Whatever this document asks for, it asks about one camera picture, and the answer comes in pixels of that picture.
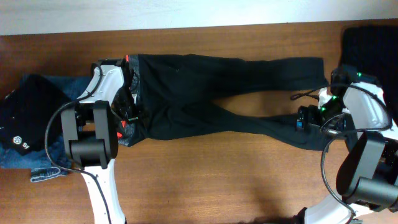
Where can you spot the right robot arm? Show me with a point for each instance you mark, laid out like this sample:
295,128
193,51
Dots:
352,108

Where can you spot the folded black shirt with logo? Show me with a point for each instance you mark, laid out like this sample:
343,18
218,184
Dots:
26,111

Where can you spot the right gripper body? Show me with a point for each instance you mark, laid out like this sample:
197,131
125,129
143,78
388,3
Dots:
328,122

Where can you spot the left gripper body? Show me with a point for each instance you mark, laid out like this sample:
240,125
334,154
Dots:
126,108

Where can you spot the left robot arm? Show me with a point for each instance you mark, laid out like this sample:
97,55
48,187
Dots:
92,127

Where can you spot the black leggings red grey waistband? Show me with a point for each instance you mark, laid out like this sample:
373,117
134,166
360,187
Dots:
175,95

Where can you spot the black garment pile right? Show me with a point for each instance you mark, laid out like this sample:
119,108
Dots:
373,50

